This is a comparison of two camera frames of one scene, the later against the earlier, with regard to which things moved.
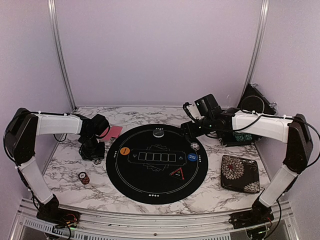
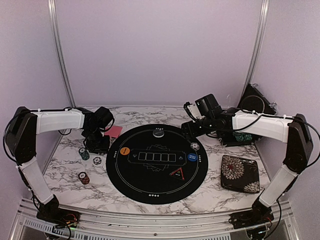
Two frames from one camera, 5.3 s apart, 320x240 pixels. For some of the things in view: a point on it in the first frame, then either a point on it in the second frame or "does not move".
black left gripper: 99,154 -> 104,148
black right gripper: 188,129 does not move
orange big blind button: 124,151 does not move
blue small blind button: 192,157 does not move
